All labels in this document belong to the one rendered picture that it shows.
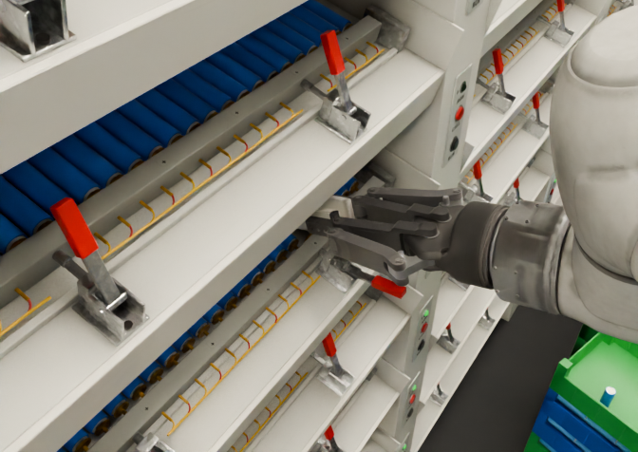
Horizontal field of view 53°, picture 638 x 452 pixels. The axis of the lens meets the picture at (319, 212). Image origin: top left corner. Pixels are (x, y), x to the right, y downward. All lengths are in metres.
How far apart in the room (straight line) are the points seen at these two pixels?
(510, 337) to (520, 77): 0.95
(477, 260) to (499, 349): 1.30
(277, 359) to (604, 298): 0.30
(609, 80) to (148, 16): 0.23
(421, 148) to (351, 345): 0.29
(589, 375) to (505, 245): 0.92
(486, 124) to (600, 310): 0.51
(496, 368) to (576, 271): 1.30
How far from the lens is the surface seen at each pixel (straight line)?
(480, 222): 0.56
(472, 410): 1.72
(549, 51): 1.21
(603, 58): 0.36
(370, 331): 0.90
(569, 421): 1.43
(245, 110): 0.54
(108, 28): 0.33
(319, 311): 0.68
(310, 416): 0.83
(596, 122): 0.36
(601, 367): 1.46
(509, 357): 1.84
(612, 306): 0.51
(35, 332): 0.44
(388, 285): 0.67
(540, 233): 0.54
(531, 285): 0.54
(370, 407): 1.07
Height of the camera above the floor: 1.41
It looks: 41 degrees down
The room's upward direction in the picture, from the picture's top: straight up
